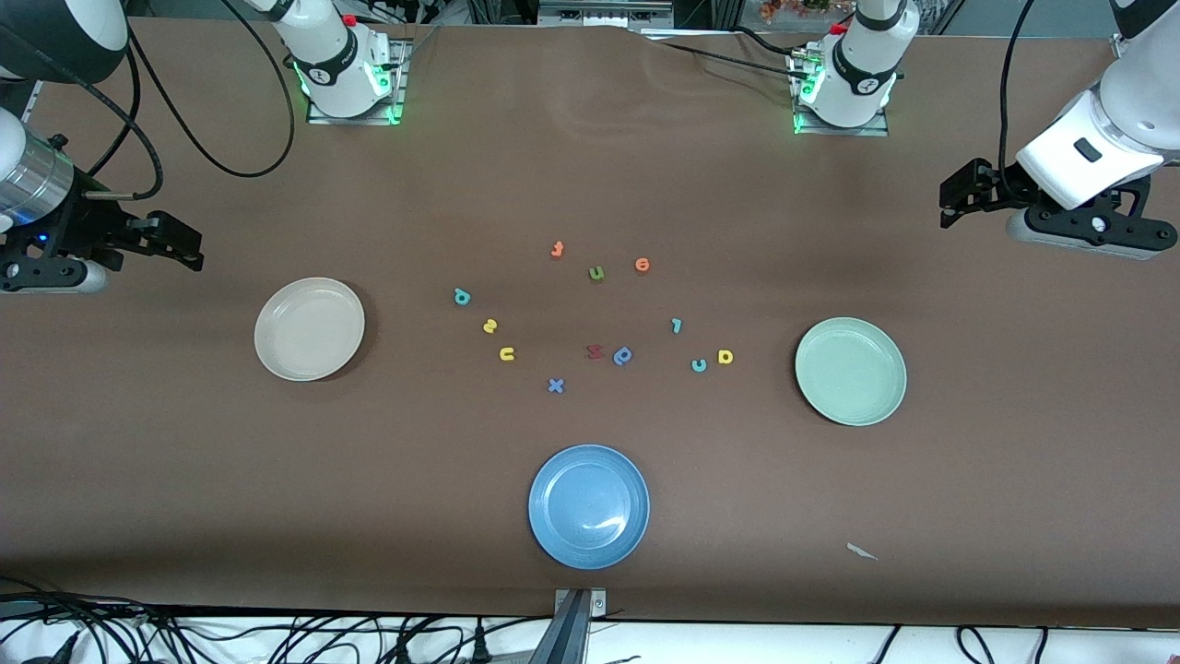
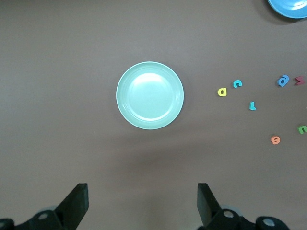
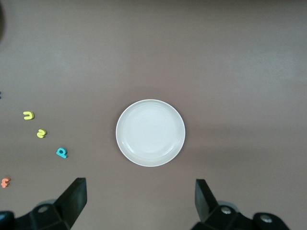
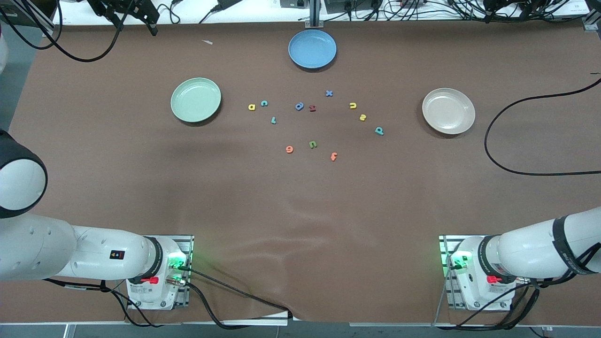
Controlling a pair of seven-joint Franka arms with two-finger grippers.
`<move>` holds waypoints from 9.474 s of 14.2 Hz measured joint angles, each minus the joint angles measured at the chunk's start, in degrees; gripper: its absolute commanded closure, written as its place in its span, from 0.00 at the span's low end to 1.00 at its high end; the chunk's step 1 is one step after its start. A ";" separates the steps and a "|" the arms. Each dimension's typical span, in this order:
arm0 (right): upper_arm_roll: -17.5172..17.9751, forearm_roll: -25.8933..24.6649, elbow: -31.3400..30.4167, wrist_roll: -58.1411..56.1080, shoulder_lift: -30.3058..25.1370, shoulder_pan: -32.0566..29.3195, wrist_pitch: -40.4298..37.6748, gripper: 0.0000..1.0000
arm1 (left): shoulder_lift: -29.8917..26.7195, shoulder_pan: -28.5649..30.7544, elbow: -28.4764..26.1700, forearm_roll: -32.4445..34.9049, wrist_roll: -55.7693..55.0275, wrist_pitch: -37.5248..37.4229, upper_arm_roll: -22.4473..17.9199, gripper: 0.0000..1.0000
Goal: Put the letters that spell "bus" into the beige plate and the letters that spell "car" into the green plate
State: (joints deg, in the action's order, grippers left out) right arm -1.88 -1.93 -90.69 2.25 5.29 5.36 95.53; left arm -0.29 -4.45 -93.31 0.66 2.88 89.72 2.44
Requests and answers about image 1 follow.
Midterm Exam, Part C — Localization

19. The black base power cable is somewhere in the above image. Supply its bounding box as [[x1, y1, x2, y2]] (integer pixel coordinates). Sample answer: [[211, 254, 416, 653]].
[[645, 26, 812, 79]]

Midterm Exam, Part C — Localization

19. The light green plate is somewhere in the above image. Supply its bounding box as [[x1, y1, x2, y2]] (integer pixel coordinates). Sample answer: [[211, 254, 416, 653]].
[[795, 317, 908, 427]]

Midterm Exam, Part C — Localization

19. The grey metal bracket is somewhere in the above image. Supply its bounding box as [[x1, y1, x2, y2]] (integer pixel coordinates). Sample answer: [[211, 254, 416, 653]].
[[554, 588, 608, 618]]

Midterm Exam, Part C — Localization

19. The looped black floor cable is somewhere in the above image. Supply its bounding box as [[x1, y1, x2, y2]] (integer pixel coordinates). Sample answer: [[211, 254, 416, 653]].
[[957, 625, 998, 664]]

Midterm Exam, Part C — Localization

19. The black floor cable bundle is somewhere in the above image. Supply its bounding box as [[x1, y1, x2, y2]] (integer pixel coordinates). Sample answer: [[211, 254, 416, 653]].
[[0, 576, 199, 664]]

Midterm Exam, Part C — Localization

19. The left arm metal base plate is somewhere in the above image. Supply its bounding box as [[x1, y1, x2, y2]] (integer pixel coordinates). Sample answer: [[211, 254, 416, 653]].
[[793, 51, 891, 137]]

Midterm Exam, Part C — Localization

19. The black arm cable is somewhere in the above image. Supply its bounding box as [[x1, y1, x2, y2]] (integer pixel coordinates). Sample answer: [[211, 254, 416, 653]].
[[998, 0, 1038, 202], [81, 0, 296, 200]]

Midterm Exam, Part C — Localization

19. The black plug cable bundle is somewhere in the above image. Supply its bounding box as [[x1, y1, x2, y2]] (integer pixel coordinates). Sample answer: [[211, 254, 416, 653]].
[[277, 616, 526, 664]]

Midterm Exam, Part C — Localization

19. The grey metal equipment box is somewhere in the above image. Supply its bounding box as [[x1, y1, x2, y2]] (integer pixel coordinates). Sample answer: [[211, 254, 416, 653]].
[[539, 0, 674, 27]]

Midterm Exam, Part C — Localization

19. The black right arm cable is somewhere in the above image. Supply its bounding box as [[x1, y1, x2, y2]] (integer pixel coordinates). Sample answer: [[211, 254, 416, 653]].
[[81, 0, 296, 200]]

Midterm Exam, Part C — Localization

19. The beige brown plate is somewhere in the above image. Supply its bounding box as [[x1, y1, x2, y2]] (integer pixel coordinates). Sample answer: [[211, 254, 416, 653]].
[[254, 278, 366, 383]]

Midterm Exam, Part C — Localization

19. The black camera stand pole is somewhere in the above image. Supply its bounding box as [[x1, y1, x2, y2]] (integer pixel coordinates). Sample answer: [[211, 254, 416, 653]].
[[530, 590, 591, 664]]

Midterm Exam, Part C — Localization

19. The blue plate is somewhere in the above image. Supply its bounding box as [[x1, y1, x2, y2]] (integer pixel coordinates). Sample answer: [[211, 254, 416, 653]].
[[528, 445, 651, 570]]

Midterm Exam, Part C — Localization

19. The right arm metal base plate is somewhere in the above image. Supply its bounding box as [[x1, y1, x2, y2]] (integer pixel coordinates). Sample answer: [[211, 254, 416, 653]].
[[307, 41, 408, 125]]

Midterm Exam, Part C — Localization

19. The orange dried plant decoration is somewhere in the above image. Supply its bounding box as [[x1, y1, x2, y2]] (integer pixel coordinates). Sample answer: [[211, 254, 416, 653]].
[[761, 0, 854, 21]]

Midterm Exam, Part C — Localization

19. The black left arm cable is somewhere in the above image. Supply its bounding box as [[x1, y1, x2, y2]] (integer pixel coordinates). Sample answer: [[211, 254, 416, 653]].
[[998, 0, 1038, 202]]

